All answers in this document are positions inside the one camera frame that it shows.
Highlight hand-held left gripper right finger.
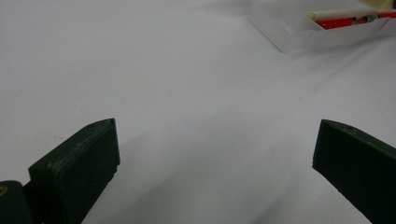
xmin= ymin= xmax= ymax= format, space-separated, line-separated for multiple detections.
xmin=312 ymin=119 xmax=396 ymax=224

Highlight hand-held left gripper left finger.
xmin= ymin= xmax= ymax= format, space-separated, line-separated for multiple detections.
xmin=28 ymin=118 xmax=121 ymax=224

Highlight white box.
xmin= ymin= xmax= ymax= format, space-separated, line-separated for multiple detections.
xmin=248 ymin=0 xmax=396 ymax=54

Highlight red pen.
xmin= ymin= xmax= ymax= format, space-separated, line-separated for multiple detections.
xmin=315 ymin=11 xmax=396 ymax=31

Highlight cream white pen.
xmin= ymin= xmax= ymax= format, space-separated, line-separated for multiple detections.
xmin=306 ymin=8 xmax=388 ymax=22

